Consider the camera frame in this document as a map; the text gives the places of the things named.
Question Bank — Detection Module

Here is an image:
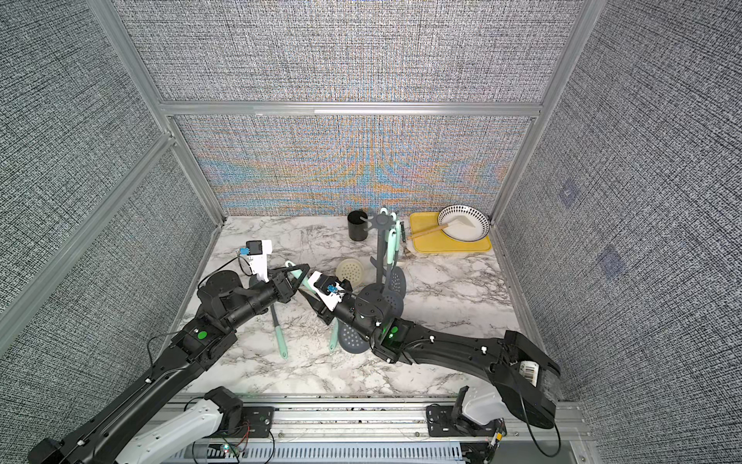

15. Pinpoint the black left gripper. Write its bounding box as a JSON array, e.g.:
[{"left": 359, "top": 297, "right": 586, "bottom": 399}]
[{"left": 225, "top": 263, "right": 309, "bottom": 333}]

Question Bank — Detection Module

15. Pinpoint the dark grey utensil rack stand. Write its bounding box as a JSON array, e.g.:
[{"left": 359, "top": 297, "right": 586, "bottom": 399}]
[{"left": 367, "top": 213, "right": 398, "bottom": 317}]

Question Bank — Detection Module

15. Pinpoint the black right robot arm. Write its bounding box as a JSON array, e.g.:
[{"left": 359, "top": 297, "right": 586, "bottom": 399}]
[{"left": 303, "top": 284, "right": 560, "bottom": 429}]

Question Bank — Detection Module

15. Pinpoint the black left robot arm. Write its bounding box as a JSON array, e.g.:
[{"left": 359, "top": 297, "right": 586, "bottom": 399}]
[{"left": 27, "top": 264, "right": 310, "bottom": 463}]

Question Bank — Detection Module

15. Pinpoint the black cup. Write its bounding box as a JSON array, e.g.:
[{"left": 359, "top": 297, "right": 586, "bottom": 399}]
[{"left": 347, "top": 210, "right": 368, "bottom": 242}]

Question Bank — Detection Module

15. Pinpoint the yellow tray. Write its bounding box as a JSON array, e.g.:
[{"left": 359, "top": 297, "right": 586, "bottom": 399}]
[{"left": 409, "top": 212, "right": 492, "bottom": 254}]

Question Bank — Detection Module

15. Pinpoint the white patterned plate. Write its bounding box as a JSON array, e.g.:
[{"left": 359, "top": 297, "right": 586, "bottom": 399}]
[{"left": 438, "top": 205, "right": 491, "bottom": 243}]

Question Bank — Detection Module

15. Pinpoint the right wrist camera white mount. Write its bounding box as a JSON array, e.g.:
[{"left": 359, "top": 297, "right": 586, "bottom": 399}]
[{"left": 306, "top": 271, "right": 352, "bottom": 296}]

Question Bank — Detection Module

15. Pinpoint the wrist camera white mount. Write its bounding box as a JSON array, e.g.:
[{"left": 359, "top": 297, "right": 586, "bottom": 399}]
[
  {"left": 306, "top": 271, "right": 352, "bottom": 296},
  {"left": 239, "top": 240, "right": 272, "bottom": 282}
]

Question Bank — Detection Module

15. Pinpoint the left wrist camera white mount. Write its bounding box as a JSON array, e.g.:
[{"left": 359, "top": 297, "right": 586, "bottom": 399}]
[{"left": 239, "top": 240, "right": 272, "bottom": 282}]

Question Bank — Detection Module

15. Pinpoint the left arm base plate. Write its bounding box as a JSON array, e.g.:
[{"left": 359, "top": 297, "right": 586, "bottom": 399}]
[{"left": 229, "top": 406, "right": 276, "bottom": 440}]

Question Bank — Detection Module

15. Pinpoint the white spatula wooden handle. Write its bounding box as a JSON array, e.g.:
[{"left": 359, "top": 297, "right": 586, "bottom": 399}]
[{"left": 411, "top": 216, "right": 473, "bottom": 239}]

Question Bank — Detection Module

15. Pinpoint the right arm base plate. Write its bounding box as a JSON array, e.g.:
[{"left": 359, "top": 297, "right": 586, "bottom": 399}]
[{"left": 425, "top": 404, "right": 507, "bottom": 438}]

